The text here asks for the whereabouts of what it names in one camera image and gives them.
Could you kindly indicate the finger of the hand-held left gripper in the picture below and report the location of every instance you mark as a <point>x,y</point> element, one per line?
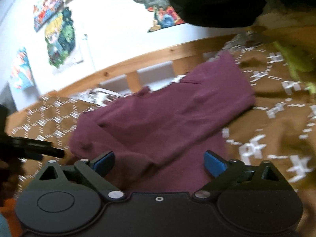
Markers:
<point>37,148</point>

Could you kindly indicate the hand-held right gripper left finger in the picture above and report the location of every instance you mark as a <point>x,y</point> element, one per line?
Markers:
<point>104,162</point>

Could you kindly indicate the maroon garment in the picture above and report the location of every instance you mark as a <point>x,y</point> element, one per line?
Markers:
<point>163,118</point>

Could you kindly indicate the brown printed blanket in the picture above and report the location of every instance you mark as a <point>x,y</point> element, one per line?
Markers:
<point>276,118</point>

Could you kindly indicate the wooden bed frame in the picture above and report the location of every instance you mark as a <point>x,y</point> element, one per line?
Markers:
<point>153,54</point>

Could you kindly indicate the black bag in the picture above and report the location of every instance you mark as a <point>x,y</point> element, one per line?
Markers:
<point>222,2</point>

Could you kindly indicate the small blue wall poster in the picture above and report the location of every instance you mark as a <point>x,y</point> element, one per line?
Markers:
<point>21,69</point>

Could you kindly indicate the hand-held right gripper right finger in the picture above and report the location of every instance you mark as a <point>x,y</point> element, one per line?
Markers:
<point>213,163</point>

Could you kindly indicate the blond figure wall poster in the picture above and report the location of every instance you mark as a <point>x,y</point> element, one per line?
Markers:
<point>61,39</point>

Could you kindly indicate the red and blue wall poster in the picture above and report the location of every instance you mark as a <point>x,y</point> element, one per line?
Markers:
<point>48,9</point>

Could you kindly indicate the large colourful wall poster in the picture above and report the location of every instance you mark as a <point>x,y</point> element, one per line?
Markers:
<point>150,2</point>

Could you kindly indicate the yellow-green cloth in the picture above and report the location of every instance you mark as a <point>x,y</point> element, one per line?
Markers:
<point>295,59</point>

